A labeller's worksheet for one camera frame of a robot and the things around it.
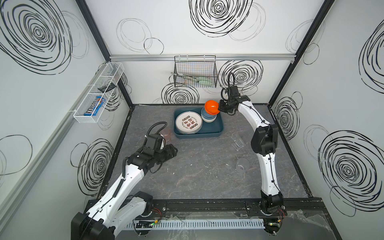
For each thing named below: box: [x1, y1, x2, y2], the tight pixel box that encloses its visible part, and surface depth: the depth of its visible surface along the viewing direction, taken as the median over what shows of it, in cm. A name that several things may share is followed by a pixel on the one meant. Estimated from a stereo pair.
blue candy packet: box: [83, 96, 106, 116], surface depth 72 cm
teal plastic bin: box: [173, 107, 224, 139], surface depth 105 cm
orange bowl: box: [204, 100, 220, 116], surface depth 101 cm
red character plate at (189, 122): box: [175, 111, 203, 135], surface depth 107 cm
